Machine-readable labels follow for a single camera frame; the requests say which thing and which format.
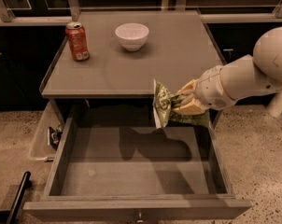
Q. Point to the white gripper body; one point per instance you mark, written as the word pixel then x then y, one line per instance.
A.
pixel 212 89

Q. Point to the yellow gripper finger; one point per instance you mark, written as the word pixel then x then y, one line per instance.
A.
pixel 189 88
pixel 190 105

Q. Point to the green jalapeno chip bag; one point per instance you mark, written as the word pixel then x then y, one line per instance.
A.
pixel 163 103

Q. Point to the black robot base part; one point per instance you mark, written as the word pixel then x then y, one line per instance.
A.
pixel 9 216

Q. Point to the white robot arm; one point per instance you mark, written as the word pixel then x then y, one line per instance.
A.
pixel 257 74

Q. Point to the grey cabinet with counter top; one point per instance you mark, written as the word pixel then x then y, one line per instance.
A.
pixel 179 48

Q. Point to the open grey top drawer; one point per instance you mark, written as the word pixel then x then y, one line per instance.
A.
pixel 112 164

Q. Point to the white ceramic bowl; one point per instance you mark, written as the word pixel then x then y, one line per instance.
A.
pixel 132 36

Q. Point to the orange soda can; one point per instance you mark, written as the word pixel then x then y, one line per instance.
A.
pixel 77 40

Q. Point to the dark items in bin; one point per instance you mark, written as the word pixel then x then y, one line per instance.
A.
pixel 54 136

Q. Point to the clear plastic storage bin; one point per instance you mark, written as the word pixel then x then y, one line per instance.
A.
pixel 40 149

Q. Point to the metal railing frame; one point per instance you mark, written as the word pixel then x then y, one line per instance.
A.
pixel 59 12

